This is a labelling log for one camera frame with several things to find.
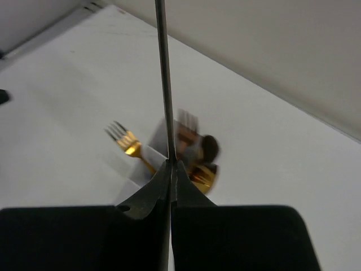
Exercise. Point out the rose gold small fork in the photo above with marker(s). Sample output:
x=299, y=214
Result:
x=187, y=131

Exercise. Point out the aluminium frame rail left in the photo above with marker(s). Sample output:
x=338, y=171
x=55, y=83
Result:
x=27, y=25

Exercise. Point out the gold spoon green handle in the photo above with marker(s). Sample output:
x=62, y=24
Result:
x=204, y=176

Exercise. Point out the white three-compartment utensil holder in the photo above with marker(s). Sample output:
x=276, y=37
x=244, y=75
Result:
x=156, y=152

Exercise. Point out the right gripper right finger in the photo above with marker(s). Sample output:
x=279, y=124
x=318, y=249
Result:
x=190, y=231

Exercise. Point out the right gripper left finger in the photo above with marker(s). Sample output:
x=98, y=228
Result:
x=145, y=225

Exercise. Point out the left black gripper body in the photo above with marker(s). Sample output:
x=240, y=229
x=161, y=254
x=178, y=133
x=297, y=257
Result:
x=4, y=96

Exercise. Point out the gold fork green handle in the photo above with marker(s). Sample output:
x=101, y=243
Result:
x=127, y=142

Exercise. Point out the silver chopstick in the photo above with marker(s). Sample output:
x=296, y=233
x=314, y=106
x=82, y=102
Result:
x=165, y=76

